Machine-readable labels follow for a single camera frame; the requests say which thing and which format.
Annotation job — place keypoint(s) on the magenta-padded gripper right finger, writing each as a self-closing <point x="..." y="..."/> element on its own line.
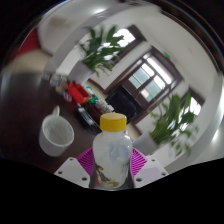
<point x="150" y="171"/>

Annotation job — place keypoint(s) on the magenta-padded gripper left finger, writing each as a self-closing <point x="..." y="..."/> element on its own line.
<point x="71" y="171"/>

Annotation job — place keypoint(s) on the clear bottle with yellow cap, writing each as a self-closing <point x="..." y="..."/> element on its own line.
<point x="111" y="153"/>

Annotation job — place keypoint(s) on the white speckled mug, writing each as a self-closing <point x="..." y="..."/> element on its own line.
<point x="55" y="135"/>

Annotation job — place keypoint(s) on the large potted plant, white pot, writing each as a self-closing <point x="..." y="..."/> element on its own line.
<point x="170" y="126"/>

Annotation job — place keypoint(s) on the black flat box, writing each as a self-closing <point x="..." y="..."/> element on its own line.
<point x="86" y="117"/>

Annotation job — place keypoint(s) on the black chair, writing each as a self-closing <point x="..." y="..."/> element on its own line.
<point x="121" y="103"/>

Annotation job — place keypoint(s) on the red plastic box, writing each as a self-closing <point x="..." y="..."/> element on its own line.
<point x="77" y="92"/>

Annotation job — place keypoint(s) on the dark wooden glazed door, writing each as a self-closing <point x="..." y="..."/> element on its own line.
<point x="150" y="80"/>

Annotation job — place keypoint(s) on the green exit sign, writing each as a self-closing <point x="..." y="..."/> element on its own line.
<point x="166" y="55"/>

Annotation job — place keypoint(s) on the small potted plant, white pot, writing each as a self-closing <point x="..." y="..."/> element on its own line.
<point x="100" y="50"/>

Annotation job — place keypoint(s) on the red carpeted stairs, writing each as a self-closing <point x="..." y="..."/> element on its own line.
<point x="29" y="42"/>

